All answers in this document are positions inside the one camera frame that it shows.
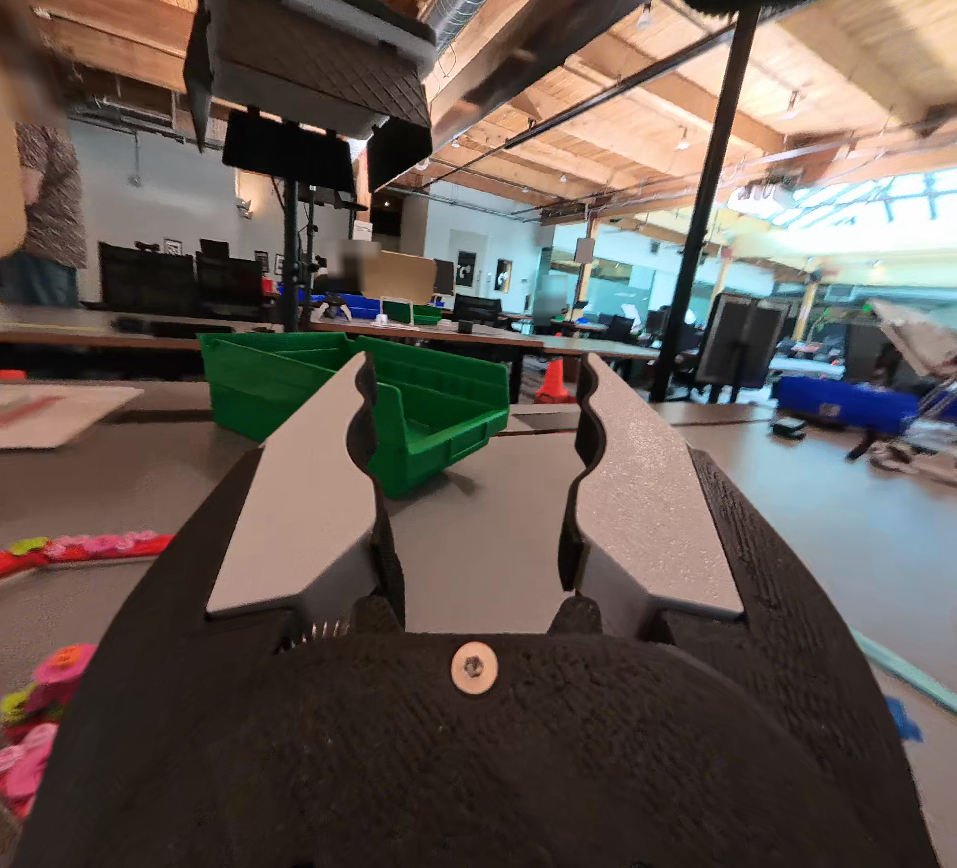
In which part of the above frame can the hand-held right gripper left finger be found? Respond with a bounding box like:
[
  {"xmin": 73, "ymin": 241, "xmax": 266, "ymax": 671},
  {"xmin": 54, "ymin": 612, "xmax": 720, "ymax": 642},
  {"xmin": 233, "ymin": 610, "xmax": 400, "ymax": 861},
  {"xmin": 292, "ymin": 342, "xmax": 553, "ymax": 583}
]
[{"xmin": 205, "ymin": 350, "xmax": 406, "ymax": 633}]

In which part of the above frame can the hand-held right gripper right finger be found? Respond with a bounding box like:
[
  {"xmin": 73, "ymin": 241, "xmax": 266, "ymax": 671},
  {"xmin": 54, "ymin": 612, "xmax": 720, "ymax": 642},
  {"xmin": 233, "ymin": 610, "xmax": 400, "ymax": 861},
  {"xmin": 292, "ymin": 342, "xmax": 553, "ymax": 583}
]
[{"xmin": 558, "ymin": 352, "xmax": 746, "ymax": 621}]

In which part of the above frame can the red heart lego frame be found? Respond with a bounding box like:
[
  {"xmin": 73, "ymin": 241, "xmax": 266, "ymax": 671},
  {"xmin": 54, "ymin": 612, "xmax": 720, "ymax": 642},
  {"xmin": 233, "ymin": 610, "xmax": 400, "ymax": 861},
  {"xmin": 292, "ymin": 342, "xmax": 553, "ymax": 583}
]
[{"xmin": 0, "ymin": 530, "xmax": 176, "ymax": 820}]

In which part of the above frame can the green plastic bin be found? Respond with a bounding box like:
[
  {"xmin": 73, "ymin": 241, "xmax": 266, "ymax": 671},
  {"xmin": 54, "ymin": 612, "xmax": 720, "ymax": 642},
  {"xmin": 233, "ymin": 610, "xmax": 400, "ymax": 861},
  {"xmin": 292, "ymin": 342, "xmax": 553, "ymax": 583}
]
[{"xmin": 198, "ymin": 331, "xmax": 511, "ymax": 500}]

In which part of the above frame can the orange traffic cone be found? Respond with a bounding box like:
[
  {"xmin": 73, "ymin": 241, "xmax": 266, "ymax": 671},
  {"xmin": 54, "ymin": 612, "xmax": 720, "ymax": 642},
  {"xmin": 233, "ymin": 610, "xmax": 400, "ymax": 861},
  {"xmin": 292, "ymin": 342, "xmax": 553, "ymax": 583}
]
[{"xmin": 533, "ymin": 358, "xmax": 577, "ymax": 405}]

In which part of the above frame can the black mesh chair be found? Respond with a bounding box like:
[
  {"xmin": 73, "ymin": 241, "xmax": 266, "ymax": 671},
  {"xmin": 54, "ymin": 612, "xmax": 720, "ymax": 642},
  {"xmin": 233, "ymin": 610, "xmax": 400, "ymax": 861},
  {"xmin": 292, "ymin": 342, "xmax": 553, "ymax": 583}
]
[{"xmin": 695, "ymin": 292, "xmax": 790, "ymax": 390}]

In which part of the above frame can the large blue plastic bin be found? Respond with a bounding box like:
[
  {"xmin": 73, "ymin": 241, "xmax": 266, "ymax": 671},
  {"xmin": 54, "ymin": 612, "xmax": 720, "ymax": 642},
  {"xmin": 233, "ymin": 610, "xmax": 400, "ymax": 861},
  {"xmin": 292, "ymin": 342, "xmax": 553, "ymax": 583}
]
[{"xmin": 776, "ymin": 374, "xmax": 922, "ymax": 435}]

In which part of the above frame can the black light stand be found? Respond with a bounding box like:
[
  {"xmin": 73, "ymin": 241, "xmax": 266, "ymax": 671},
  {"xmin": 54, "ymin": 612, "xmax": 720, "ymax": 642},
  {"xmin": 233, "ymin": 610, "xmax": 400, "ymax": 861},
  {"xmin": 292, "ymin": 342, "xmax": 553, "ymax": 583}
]
[{"xmin": 278, "ymin": 180, "xmax": 360, "ymax": 334}]

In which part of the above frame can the beige divider panel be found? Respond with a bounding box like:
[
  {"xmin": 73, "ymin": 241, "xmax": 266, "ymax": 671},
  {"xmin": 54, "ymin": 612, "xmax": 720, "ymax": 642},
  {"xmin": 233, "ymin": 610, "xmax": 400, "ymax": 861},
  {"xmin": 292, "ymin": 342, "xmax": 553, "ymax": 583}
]
[{"xmin": 380, "ymin": 252, "xmax": 438, "ymax": 304}]

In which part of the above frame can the laminated white paper sheet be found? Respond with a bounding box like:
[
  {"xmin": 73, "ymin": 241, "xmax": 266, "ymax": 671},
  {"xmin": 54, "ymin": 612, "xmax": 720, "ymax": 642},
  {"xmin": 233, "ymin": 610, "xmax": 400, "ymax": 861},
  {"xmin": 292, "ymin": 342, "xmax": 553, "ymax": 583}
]
[{"xmin": 0, "ymin": 384, "xmax": 145, "ymax": 452}]

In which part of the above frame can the long wood-edged table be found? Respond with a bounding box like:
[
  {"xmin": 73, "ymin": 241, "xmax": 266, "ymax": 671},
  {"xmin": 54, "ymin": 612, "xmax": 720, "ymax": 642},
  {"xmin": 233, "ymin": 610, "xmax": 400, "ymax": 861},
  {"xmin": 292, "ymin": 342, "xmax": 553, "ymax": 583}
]
[{"xmin": 0, "ymin": 303, "xmax": 285, "ymax": 354}]

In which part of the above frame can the teal tape strip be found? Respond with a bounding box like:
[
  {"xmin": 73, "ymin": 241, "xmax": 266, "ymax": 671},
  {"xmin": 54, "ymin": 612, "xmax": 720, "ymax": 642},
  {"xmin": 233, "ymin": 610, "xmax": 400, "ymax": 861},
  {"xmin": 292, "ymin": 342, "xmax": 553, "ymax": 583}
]
[{"xmin": 852, "ymin": 629, "xmax": 957, "ymax": 715}]

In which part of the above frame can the blue tape piece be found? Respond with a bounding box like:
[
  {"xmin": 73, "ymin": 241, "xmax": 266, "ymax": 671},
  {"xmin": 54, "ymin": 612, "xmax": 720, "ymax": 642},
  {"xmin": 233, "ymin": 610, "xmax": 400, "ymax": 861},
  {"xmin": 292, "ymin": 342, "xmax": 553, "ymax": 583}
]
[{"xmin": 886, "ymin": 696, "xmax": 924, "ymax": 742}]

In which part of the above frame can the black pole with round disc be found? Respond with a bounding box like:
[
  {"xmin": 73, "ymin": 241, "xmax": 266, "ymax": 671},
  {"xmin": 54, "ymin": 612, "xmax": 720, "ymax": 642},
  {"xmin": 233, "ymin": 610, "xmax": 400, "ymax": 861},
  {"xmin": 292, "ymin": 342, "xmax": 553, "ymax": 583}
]
[{"xmin": 649, "ymin": 0, "xmax": 872, "ymax": 404}]

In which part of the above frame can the grey softbox studio light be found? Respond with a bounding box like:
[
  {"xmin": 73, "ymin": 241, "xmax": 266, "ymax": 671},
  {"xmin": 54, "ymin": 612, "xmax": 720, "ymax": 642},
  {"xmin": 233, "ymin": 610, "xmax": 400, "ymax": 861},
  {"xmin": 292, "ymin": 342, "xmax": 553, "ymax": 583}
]
[{"xmin": 183, "ymin": 0, "xmax": 438, "ymax": 196}]

